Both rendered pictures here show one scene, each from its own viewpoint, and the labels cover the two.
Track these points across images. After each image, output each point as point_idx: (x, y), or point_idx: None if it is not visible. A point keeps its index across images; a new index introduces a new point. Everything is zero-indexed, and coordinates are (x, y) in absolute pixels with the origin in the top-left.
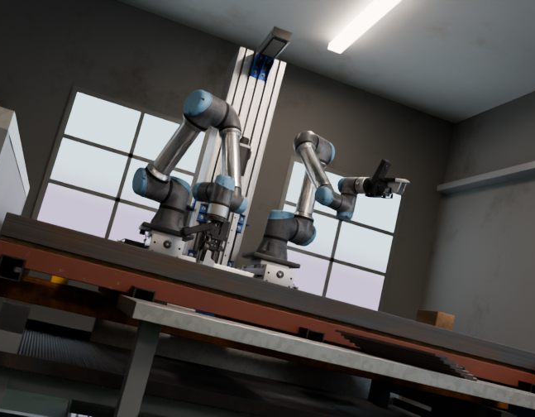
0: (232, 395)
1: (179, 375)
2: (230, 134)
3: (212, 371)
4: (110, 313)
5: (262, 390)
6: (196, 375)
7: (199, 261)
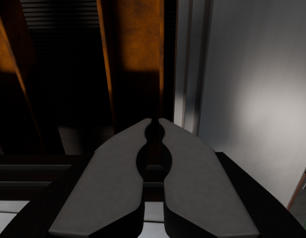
0: None
1: (36, 35)
2: None
3: (165, 111)
4: None
5: (74, 144)
6: (79, 69)
7: (96, 149)
